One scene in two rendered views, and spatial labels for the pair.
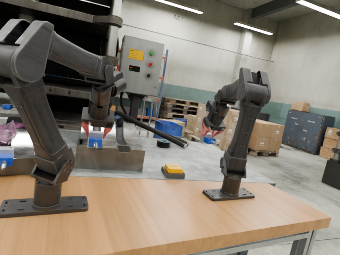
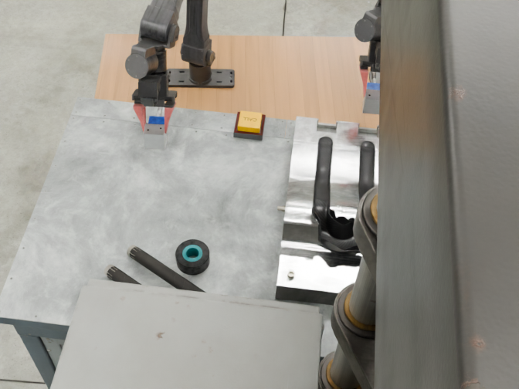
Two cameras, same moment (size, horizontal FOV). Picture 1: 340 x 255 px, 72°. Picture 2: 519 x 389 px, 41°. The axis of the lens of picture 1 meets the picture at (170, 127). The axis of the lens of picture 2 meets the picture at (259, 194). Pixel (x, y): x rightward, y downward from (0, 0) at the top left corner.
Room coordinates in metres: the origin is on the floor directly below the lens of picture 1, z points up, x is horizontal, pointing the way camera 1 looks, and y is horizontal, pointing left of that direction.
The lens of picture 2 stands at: (2.14, 0.50, 2.23)
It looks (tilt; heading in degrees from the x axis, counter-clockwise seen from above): 53 degrees down; 203
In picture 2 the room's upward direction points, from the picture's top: 3 degrees clockwise
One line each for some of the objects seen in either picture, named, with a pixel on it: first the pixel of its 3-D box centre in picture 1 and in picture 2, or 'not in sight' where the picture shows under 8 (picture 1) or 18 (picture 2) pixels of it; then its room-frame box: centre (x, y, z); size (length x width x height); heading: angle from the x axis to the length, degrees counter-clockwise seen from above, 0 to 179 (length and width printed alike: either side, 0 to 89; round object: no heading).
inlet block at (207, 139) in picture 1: (210, 140); (157, 123); (1.13, -0.21, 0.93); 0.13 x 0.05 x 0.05; 23
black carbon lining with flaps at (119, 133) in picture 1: (108, 128); (347, 184); (1.09, 0.29, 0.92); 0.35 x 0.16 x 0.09; 19
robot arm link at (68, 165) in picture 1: (51, 167); not in sight; (0.57, 0.28, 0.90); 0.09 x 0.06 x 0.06; 71
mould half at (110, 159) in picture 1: (109, 137); (340, 201); (1.11, 0.29, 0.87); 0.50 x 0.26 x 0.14; 19
